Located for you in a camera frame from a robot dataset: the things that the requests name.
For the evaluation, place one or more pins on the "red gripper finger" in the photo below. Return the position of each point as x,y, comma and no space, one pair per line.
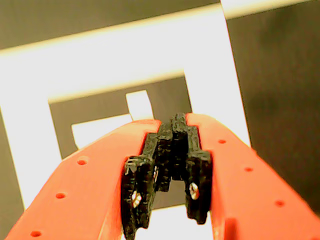
82,187
245,195

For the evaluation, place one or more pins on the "black white marker checkerboard mat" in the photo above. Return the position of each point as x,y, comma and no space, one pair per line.
100,62

